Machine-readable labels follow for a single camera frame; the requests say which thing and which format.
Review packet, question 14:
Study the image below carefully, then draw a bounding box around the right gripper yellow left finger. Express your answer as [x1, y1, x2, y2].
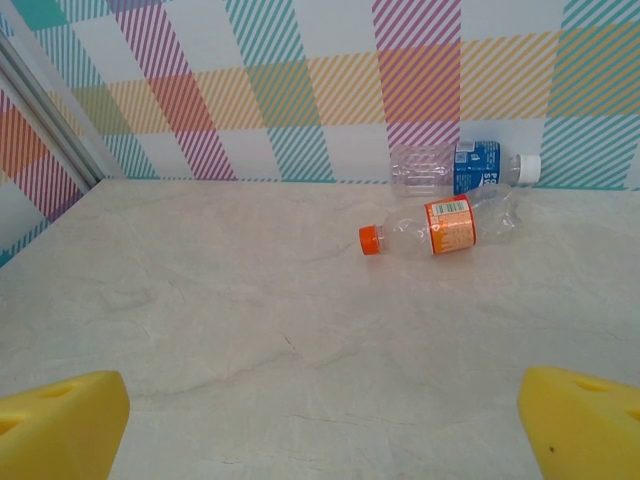
[0, 369, 132, 480]

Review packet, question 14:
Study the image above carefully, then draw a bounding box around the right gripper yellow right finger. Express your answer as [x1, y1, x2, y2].
[517, 365, 640, 480]

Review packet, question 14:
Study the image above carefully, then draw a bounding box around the orange label bottle orange cap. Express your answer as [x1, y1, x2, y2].
[357, 187, 524, 262]

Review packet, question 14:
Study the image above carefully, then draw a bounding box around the blue label bottle white cap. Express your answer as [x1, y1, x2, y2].
[389, 139, 544, 199]

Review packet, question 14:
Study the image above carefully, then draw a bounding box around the aluminium frame post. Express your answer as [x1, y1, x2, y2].
[0, 30, 109, 190]

